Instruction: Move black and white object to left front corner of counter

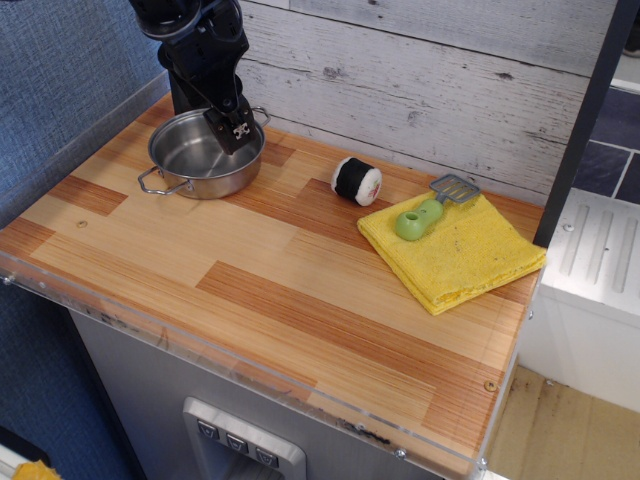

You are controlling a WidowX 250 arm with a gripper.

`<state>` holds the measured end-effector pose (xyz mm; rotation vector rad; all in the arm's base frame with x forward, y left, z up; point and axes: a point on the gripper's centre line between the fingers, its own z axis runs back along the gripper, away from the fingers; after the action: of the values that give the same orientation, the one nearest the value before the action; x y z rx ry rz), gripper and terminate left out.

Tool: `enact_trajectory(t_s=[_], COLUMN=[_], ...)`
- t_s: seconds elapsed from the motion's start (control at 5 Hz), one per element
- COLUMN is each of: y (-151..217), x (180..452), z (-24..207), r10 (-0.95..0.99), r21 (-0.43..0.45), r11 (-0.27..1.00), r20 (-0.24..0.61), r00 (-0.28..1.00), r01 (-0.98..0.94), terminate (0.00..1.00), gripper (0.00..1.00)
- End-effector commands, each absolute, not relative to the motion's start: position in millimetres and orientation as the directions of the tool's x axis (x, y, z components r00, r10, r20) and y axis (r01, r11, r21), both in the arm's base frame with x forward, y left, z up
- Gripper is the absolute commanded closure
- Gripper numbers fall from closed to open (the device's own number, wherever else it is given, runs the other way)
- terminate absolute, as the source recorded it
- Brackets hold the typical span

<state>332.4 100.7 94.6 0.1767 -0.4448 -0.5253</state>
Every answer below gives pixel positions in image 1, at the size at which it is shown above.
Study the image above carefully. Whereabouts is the black white sushi roll toy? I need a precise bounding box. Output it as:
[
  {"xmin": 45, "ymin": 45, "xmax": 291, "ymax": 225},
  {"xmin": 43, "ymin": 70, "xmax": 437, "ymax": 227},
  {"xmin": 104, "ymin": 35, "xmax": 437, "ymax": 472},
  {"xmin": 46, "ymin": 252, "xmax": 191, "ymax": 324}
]
[{"xmin": 331, "ymin": 157, "xmax": 382, "ymax": 206}]

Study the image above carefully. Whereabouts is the white grooved sink counter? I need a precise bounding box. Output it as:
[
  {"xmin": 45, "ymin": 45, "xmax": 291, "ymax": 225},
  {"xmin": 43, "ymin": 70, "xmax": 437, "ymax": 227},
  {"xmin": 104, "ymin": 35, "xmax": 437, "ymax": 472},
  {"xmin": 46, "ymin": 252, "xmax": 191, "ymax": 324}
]
[{"xmin": 542, "ymin": 188, "xmax": 639, "ymax": 316}]

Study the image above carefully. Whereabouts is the green handled toy spatula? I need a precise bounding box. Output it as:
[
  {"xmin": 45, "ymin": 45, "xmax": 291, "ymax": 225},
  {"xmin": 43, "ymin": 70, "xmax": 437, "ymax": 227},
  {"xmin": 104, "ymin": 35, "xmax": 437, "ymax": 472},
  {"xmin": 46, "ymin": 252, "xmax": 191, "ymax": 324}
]
[{"xmin": 395, "ymin": 174, "xmax": 481, "ymax": 241}]

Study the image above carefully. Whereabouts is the black vertical frame post right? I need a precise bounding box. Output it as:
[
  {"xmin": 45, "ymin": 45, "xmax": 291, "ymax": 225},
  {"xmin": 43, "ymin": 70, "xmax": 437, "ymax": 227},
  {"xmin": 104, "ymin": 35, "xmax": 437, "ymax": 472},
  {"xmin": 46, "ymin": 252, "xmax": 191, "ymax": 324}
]
[{"xmin": 533, "ymin": 0, "xmax": 639, "ymax": 247}]

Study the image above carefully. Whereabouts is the yellow object bottom left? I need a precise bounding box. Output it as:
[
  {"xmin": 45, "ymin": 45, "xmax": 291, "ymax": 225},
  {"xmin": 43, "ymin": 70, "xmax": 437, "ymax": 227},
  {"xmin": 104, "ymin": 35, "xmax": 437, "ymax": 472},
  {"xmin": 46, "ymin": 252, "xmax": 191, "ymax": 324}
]
[{"xmin": 11, "ymin": 461, "xmax": 62, "ymax": 480}]

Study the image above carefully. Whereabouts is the clear acrylic table edge guard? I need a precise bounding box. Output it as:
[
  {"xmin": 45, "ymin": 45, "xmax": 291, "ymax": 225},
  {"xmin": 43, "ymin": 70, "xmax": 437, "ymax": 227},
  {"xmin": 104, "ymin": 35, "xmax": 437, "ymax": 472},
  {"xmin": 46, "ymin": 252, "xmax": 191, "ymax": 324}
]
[{"xmin": 1, "ymin": 254, "xmax": 491, "ymax": 479}]

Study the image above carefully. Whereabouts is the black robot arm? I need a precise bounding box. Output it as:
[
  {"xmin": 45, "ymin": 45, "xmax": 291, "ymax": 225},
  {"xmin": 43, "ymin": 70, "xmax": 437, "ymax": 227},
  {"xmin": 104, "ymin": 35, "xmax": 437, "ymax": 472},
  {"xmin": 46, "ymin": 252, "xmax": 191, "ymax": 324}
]
[{"xmin": 130, "ymin": 0, "xmax": 256, "ymax": 155}]

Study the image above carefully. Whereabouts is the yellow folded cloth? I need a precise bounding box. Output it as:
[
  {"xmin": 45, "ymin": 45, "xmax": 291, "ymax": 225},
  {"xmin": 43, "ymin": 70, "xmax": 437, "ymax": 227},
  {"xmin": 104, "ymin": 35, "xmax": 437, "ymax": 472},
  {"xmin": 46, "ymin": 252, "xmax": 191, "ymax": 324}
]
[{"xmin": 357, "ymin": 193, "xmax": 546, "ymax": 315}]

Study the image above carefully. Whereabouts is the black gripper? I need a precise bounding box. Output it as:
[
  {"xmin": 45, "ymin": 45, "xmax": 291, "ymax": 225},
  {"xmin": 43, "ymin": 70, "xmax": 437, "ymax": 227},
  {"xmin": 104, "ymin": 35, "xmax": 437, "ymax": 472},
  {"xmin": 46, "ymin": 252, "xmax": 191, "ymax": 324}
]
[{"xmin": 159, "ymin": 10, "xmax": 256, "ymax": 155}]

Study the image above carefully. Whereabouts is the stainless steel pot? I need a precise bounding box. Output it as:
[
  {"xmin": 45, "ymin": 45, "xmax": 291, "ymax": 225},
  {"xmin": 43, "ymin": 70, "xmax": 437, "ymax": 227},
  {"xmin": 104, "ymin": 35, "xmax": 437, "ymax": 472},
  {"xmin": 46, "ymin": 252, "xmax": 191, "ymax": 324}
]
[{"xmin": 138, "ymin": 107, "xmax": 271, "ymax": 200}]

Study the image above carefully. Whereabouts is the silver dispenser button panel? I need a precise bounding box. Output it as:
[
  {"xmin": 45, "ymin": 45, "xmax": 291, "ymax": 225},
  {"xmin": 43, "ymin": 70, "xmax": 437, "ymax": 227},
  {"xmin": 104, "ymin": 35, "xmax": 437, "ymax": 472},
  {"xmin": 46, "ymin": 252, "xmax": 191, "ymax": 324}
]
[{"xmin": 183, "ymin": 397, "xmax": 307, "ymax": 479}]

